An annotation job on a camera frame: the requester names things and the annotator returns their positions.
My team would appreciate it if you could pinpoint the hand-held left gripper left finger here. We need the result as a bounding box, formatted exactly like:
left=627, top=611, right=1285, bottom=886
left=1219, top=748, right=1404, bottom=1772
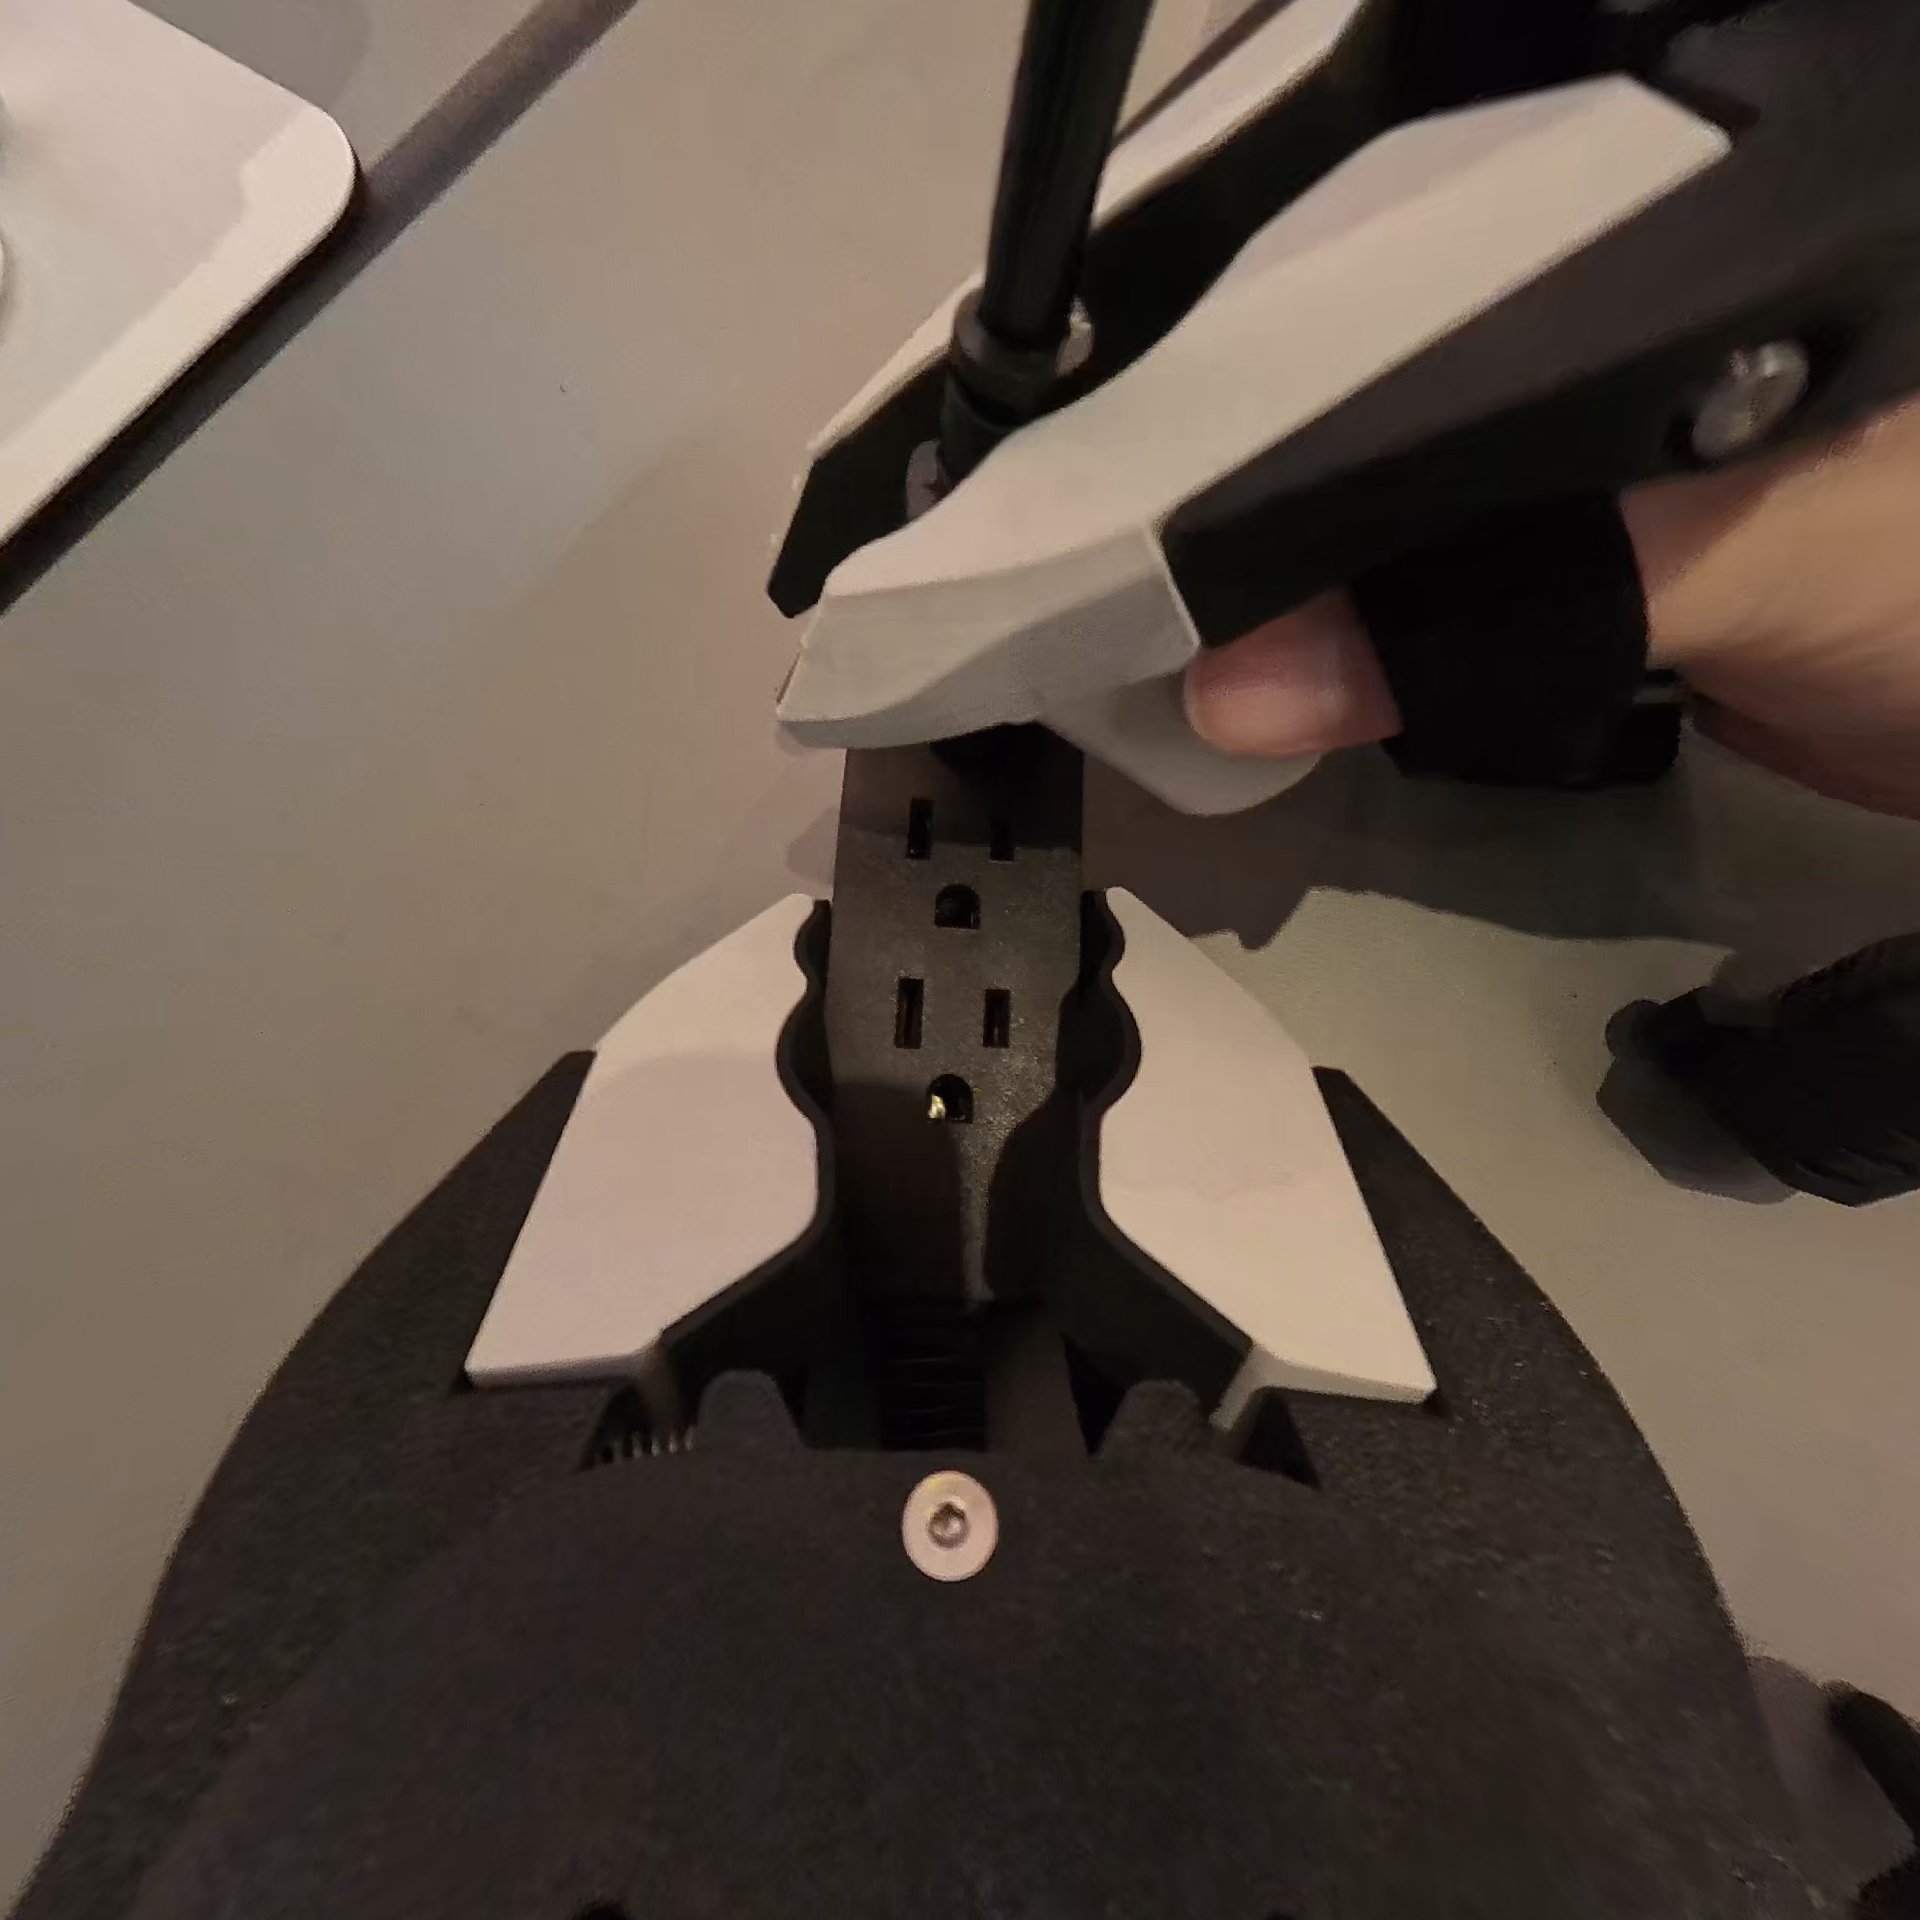
left=462, top=897, right=837, bottom=1395

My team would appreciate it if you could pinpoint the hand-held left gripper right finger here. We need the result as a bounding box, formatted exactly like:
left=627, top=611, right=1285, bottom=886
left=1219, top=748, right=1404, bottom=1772
left=1050, top=886, right=1439, bottom=1466

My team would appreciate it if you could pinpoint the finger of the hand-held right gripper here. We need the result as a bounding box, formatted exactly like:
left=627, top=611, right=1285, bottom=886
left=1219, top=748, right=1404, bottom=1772
left=766, top=0, right=1642, bottom=619
left=774, top=75, right=1730, bottom=818

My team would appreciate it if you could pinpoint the thick black power cord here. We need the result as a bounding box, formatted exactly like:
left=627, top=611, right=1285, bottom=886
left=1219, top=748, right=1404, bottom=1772
left=932, top=0, right=1920, bottom=1213

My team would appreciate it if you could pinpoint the black power strip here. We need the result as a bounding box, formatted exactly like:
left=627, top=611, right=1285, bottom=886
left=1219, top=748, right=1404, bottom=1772
left=816, top=732, right=1087, bottom=1449

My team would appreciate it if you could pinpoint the person's right hand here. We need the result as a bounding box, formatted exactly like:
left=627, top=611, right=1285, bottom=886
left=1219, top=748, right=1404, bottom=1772
left=1182, top=402, right=1920, bottom=825

